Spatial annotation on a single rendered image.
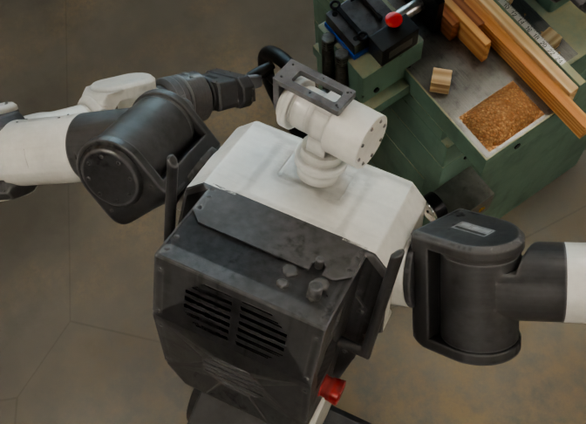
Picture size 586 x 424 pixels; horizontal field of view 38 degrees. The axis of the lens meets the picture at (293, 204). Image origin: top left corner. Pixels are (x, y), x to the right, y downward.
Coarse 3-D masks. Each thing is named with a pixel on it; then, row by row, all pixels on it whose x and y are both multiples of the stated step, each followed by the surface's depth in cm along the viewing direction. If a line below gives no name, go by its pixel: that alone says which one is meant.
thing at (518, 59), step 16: (464, 0) 156; (480, 16) 155; (496, 32) 153; (496, 48) 155; (512, 48) 152; (512, 64) 154; (528, 64) 150; (528, 80) 152; (544, 80) 149; (544, 96) 150; (560, 96) 148; (560, 112) 149; (576, 112) 146; (576, 128) 147
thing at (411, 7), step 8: (408, 0) 159; (416, 0) 154; (424, 0) 153; (432, 0) 151; (440, 0) 150; (400, 8) 154; (408, 8) 154; (416, 8) 154; (424, 8) 155; (432, 8) 153; (440, 8) 151; (408, 16) 154; (424, 16) 157; (432, 16) 154; (440, 16) 154; (432, 24) 156; (440, 24) 157
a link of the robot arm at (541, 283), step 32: (544, 256) 93; (448, 288) 96; (480, 288) 94; (512, 288) 93; (544, 288) 92; (448, 320) 98; (480, 320) 95; (512, 320) 96; (544, 320) 95; (480, 352) 96
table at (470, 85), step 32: (416, 64) 156; (448, 64) 156; (480, 64) 155; (384, 96) 158; (416, 96) 159; (448, 96) 153; (480, 96) 153; (448, 128) 154; (544, 128) 154; (480, 160) 150
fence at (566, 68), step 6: (522, 30) 152; (528, 36) 151; (552, 60) 149; (558, 66) 149; (564, 66) 148; (570, 66) 148; (564, 72) 148; (570, 72) 147; (576, 72) 147; (570, 78) 147; (576, 78) 147; (582, 78) 147; (576, 84) 147; (582, 84) 147; (576, 96) 150
